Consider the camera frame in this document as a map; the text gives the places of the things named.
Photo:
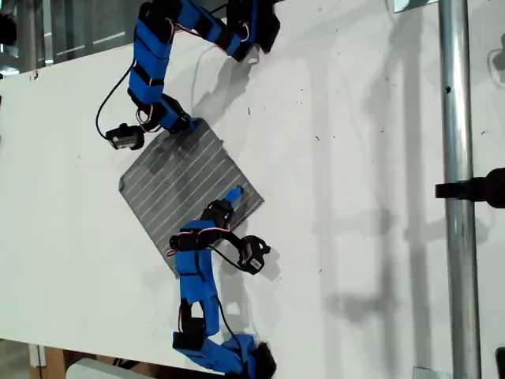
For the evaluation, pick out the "wooden table leg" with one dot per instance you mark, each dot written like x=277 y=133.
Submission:
x=53 y=363

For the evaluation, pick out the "black round object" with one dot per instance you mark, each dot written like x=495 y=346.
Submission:
x=7 y=29

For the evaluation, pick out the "grey white-striped towel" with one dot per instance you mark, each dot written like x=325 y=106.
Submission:
x=189 y=189

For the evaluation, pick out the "small black device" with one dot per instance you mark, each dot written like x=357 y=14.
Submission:
x=500 y=360

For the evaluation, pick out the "steel post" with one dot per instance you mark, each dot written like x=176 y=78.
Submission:
x=457 y=237

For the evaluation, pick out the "black clamp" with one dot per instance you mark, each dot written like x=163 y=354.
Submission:
x=473 y=189

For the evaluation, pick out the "white box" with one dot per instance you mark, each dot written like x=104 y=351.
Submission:
x=94 y=371

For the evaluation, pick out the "arm camera box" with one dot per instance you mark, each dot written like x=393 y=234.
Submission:
x=124 y=138
x=252 y=254

